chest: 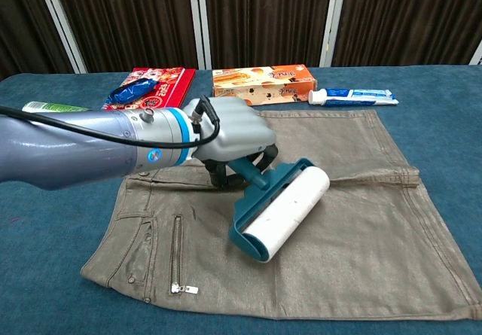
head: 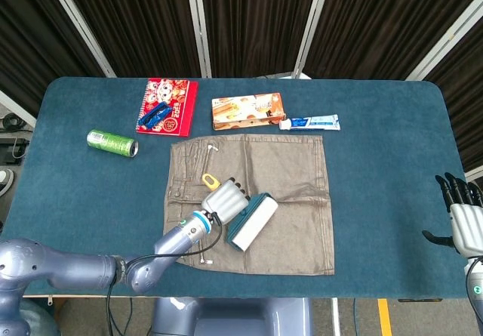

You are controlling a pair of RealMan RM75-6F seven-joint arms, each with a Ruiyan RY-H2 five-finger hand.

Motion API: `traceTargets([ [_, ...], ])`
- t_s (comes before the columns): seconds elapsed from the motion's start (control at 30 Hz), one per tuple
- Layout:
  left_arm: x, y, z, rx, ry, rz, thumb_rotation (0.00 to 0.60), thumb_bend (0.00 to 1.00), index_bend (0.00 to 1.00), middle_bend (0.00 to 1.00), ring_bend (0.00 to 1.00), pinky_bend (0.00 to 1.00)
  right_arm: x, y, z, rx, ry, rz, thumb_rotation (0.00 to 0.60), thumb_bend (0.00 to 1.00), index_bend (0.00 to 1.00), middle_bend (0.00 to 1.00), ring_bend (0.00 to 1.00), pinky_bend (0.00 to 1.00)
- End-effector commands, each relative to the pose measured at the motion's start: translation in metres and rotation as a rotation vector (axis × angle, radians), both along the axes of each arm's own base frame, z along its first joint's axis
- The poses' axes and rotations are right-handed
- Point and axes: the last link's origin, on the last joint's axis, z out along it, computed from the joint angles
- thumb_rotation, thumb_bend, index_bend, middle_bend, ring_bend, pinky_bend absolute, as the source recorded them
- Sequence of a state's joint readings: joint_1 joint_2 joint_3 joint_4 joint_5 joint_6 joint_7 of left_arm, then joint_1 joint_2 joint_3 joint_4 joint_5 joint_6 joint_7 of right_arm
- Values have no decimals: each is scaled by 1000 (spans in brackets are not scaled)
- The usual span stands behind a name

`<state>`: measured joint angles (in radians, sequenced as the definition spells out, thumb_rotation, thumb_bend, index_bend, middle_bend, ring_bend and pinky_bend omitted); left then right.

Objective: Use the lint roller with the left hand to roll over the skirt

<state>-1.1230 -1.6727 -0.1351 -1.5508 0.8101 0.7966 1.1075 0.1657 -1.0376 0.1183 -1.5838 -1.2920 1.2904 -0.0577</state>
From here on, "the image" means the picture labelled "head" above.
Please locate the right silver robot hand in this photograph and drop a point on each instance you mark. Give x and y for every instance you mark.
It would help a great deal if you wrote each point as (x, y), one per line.
(466, 226)

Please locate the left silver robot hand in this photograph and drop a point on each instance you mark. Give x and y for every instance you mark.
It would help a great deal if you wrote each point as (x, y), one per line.
(224, 202)

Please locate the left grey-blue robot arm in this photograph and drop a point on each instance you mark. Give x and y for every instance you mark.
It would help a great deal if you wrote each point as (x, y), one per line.
(75, 268)

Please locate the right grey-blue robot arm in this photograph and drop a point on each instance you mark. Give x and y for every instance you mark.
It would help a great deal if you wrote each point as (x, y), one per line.
(476, 283)

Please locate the folded grey-brown shorts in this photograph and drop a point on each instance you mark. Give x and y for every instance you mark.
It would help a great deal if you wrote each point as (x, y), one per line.
(290, 170)

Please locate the teal table cloth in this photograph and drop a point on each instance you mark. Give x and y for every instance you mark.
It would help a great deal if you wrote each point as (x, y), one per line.
(377, 200)

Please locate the orange snack box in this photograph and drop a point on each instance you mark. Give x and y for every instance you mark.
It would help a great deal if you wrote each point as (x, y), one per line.
(245, 109)

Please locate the red spiral notebook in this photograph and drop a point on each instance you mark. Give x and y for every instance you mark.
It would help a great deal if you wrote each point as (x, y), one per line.
(181, 102)

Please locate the blue clip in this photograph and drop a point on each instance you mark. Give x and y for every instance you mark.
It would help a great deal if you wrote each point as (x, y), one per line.
(154, 115)

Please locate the grey-blue robot torso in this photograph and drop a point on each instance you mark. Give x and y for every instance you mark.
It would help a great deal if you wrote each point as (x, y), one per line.
(234, 317)

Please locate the white and blue toothpaste tube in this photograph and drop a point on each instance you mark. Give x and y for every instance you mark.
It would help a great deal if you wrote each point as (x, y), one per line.
(313, 122)

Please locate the green drink can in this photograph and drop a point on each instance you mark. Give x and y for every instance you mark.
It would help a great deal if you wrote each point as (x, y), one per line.
(111, 143)

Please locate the white table leg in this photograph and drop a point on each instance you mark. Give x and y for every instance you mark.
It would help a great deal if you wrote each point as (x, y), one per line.
(336, 317)

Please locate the dark folding screen, white frames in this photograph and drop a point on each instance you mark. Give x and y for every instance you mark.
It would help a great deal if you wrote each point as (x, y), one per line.
(256, 22)

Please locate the black equipment box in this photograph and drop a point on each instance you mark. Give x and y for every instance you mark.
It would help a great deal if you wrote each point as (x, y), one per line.
(13, 149)

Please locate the translucent blue water jug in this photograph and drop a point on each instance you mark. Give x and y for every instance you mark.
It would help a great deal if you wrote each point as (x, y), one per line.
(37, 319)

